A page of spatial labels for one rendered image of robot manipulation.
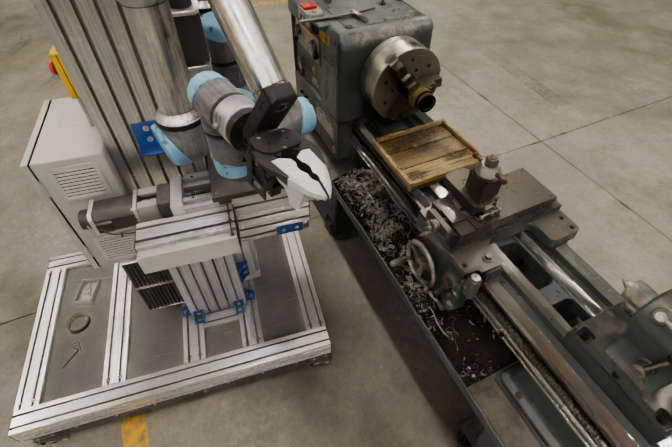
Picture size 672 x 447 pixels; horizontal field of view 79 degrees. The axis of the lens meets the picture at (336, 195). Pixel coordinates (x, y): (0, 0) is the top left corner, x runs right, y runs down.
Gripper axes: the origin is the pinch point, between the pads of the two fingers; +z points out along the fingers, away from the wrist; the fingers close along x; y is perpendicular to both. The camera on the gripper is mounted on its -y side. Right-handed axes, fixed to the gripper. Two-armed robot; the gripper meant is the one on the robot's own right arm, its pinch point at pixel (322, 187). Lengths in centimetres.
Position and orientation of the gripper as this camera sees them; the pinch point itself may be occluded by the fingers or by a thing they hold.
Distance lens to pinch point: 52.3
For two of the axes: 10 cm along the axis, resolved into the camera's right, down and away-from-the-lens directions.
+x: -7.8, 3.4, -5.2
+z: 6.1, 5.6, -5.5
